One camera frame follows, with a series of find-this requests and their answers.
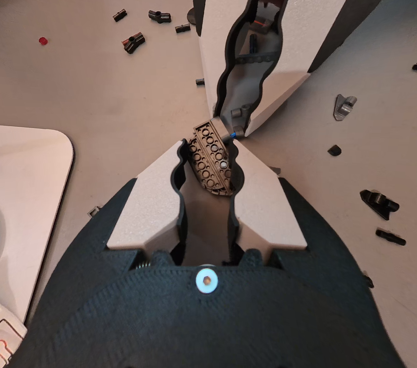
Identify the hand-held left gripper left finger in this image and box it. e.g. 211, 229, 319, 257
106, 139, 190, 254

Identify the grey wedge lego piece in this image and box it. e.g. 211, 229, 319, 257
333, 94, 358, 121

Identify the black brown angled lego connector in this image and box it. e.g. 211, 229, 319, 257
121, 32, 146, 54

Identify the grey elongated lego piece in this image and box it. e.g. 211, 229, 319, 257
252, 16, 272, 33

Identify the white book stand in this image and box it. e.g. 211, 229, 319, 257
0, 125, 74, 323

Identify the large black lego connector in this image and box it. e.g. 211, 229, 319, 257
360, 189, 400, 220

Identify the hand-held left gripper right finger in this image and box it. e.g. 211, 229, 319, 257
228, 139, 308, 258

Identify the dark grey lego assembly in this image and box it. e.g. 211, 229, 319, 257
187, 104, 250, 196

